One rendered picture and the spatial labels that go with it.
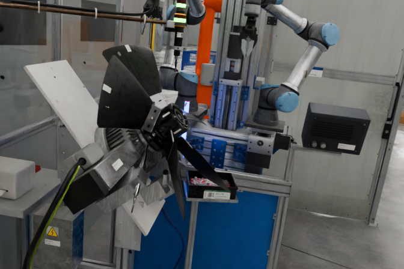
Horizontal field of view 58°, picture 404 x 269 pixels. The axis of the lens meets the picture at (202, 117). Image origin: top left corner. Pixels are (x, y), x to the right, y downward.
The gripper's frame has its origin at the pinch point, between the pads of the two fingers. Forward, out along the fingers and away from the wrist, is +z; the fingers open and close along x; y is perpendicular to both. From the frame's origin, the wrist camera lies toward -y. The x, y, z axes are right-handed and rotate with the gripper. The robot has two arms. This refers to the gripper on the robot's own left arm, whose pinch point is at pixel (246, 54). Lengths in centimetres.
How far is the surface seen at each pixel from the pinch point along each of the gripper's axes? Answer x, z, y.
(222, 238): -1, 94, -15
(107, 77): 38, 6, -85
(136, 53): 42, 1, -47
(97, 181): 34, 31, -100
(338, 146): -48, 35, -19
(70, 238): 53, 66, -76
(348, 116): -49, 20, -21
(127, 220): 35, 60, -68
